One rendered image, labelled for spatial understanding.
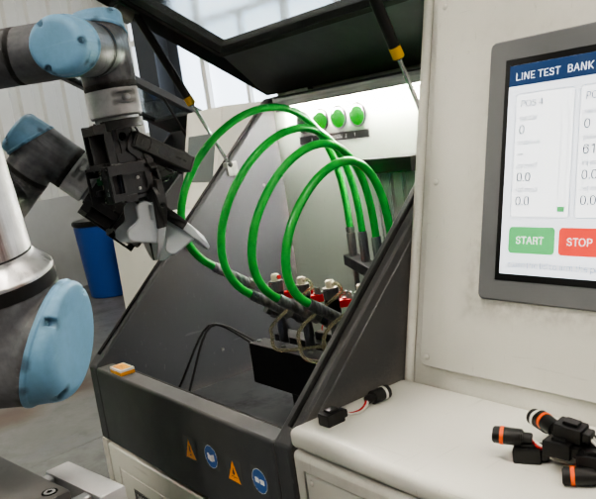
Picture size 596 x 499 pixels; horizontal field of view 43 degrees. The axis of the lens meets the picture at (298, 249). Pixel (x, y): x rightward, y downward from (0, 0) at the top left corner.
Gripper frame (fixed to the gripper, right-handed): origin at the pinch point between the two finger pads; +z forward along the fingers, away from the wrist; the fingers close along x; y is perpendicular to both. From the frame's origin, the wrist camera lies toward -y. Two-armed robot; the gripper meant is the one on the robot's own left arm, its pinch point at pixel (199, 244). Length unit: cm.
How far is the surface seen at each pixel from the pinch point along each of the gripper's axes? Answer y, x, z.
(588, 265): -9, 57, 32
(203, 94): -291, -577, 6
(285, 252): -0.3, 22.2, 8.2
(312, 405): 17.6, 28.8, 21.1
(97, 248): -109, -610, 10
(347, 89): -45.7, -5.0, 8.5
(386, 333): 2.3, 27.4, 26.5
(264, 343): 5.8, -9.5, 22.2
